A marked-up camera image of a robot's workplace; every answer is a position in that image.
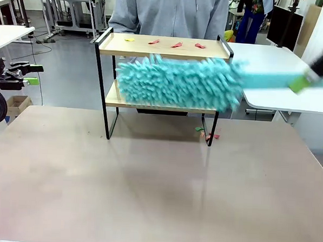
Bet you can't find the teal microfiber duster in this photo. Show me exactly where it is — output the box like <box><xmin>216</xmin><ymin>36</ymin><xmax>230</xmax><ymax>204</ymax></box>
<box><xmin>114</xmin><ymin>52</ymin><xmax>323</xmax><ymax>119</ymax></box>

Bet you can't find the cardboard box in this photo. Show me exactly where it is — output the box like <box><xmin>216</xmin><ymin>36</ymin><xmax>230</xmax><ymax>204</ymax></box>
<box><xmin>5</xmin><ymin>94</ymin><xmax>33</xmax><ymax>119</ymax></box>

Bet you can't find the brown board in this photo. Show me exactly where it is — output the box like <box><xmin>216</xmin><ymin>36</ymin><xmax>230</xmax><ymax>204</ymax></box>
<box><xmin>300</xmin><ymin>3</ymin><xmax>323</xmax><ymax>58</ymax></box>

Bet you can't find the white side table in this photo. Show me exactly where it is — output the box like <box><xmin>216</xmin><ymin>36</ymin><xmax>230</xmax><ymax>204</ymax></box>
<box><xmin>223</xmin><ymin>42</ymin><xmax>323</xmax><ymax>114</ymax></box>

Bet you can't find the black monitor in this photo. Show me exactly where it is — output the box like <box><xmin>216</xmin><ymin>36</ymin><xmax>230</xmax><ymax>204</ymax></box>
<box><xmin>266</xmin><ymin>4</ymin><xmax>304</xmax><ymax>53</ymax></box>

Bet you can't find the person in blue trousers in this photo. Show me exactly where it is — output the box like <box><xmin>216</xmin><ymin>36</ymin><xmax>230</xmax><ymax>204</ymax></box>
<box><xmin>235</xmin><ymin>0</ymin><xmax>274</xmax><ymax>45</ymax></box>

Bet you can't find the person in grey hoodie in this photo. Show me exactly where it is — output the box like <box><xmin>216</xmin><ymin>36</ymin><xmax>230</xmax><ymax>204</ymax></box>
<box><xmin>106</xmin><ymin>0</ymin><xmax>230</xmax><ymax>76</ymax></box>

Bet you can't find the two-tier wooden shelf black frame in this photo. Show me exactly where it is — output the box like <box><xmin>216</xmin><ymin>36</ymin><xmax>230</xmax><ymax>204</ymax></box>
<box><xmin>89</xmin><ymin>26</ymin><xmax>235</xmax><ymax>148</ymax></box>

